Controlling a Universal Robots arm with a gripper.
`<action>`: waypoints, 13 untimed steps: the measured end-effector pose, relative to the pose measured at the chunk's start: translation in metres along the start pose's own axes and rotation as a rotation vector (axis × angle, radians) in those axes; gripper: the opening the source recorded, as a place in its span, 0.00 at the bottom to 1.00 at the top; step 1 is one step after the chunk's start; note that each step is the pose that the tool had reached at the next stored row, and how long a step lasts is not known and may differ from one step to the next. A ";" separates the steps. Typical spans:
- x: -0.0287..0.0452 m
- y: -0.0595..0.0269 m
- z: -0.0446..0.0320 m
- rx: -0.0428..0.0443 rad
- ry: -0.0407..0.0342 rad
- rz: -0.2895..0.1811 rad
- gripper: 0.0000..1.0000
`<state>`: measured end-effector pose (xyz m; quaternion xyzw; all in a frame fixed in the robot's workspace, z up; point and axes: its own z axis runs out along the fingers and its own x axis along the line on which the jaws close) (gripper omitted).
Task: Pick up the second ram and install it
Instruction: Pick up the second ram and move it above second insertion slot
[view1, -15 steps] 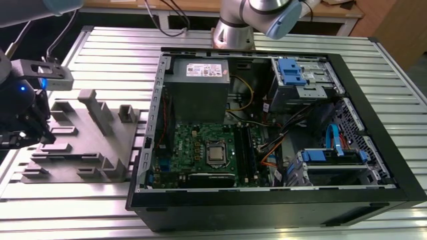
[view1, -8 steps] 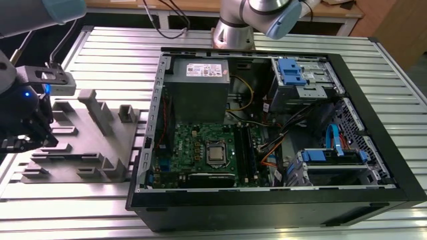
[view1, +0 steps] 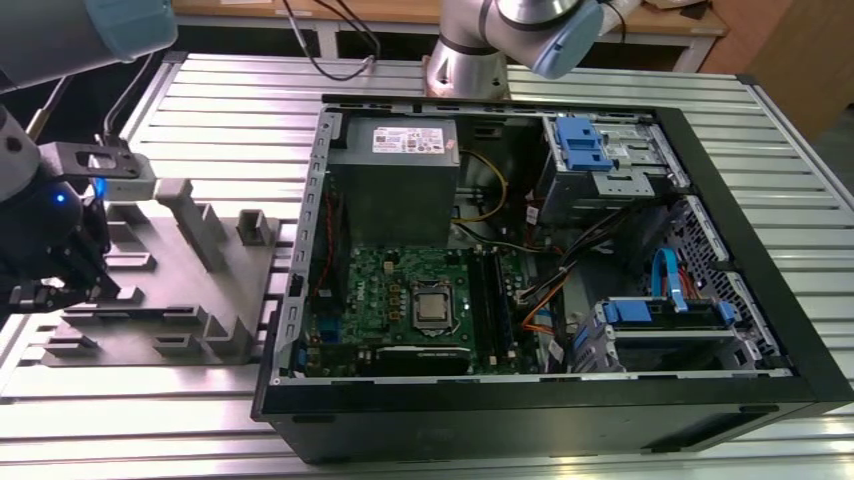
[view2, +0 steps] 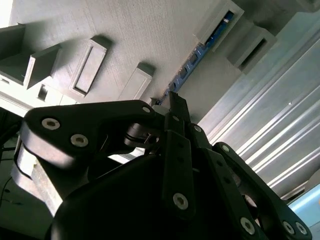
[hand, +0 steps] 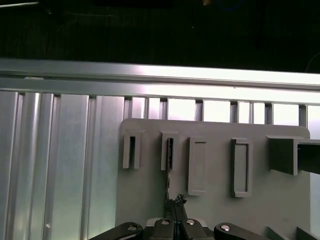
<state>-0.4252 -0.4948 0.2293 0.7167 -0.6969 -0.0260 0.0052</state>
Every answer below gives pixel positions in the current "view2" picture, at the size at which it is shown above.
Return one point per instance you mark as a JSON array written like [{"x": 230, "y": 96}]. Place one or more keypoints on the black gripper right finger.
[{"x": 220, "y": 172}]

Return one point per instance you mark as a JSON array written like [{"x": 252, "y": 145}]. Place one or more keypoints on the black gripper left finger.
[{"x": 75, "y": 120}]

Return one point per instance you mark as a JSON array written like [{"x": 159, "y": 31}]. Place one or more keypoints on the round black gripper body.
[{"x": 112, "y": 212}]

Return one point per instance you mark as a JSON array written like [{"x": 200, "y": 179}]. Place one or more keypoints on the blue RAM stick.
[{"x": 186, "y": 70}]

